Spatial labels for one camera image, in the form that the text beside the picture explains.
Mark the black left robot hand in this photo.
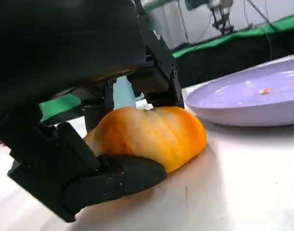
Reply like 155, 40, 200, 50
0, 0, 186, 223

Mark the lilac plate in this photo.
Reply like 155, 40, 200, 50
186, 53, 294, 128

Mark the orange and white bread roll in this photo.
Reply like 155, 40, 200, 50
83, 106, 207, 174

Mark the pale green mug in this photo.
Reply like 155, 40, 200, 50
112, 77, 146, 109

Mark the green cloth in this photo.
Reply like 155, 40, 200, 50
38, 14, 294, 123

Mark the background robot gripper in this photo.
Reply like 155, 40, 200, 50
208, 0, 236, 36

